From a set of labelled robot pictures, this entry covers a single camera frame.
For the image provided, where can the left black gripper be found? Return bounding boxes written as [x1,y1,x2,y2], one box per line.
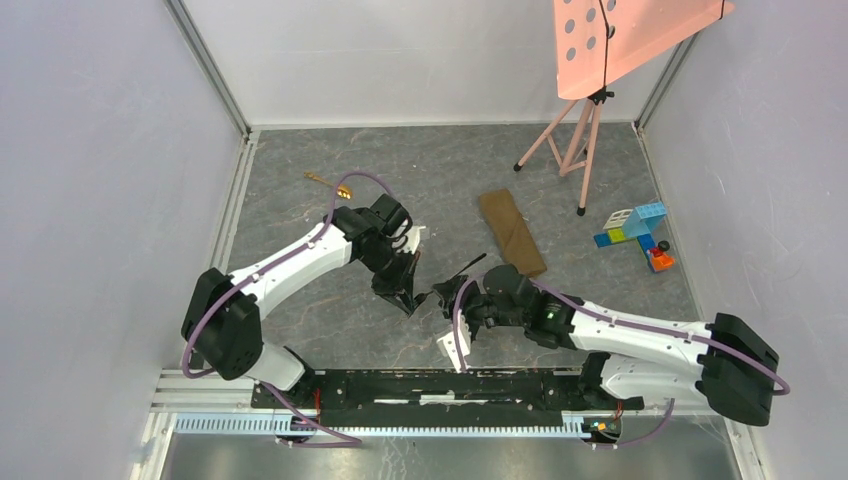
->
[359,243,420,315]

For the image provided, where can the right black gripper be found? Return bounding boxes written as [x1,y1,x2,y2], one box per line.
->
[431,275,526,338]

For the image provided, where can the brown cloth napkin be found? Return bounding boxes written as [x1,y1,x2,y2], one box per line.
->
[478,188,548,278]

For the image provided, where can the gold spoon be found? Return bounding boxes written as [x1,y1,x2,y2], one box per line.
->
[303,172,353,200]

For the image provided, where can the black fork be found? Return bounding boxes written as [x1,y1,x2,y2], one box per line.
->
[419,253,487,317]

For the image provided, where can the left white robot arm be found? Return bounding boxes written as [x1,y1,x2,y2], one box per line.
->
[181,194,424,408]

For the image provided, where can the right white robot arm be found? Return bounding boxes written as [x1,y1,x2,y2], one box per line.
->
[432,264,791,427]

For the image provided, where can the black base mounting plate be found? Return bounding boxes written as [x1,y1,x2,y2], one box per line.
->
[285,368,645,428]

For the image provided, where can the colourful toy block structure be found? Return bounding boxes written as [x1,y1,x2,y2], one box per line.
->
[593,202,676,273]

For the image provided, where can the pink music stand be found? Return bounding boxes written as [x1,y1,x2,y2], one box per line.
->
[513,0,735,216]

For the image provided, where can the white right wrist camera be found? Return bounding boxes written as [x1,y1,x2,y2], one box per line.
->
[436,314,472,373]

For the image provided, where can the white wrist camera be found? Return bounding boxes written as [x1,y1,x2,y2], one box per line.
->
[436,314,472,373]
[397,226,429,254]

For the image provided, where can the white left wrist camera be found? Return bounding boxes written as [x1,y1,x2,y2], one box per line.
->
[397,226,429,254]

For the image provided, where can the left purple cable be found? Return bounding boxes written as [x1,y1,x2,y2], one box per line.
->
[180,172,395,449]

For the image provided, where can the purple cable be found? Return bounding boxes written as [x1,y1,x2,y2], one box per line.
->
[180,172,395,449]
[450,274,792,450]

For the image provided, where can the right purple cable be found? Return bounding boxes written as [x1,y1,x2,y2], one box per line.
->
[450,274,792,450]

